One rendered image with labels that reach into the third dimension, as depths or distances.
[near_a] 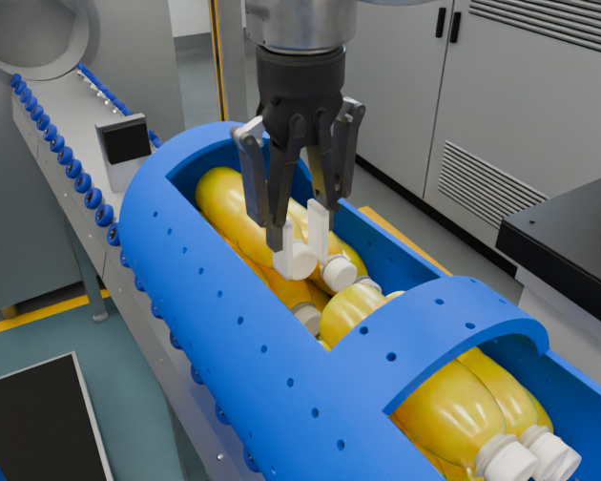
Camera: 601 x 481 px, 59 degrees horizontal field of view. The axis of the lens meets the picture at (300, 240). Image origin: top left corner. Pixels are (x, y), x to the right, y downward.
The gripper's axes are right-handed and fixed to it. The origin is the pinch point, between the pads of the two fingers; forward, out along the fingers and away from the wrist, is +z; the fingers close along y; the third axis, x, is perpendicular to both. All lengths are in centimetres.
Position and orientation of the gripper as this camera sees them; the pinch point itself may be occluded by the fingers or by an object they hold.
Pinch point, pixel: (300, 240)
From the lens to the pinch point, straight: 56.1
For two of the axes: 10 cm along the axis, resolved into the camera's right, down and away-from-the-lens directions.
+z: 0.0, 8.1, 5.9
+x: 5.5, 4.9, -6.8
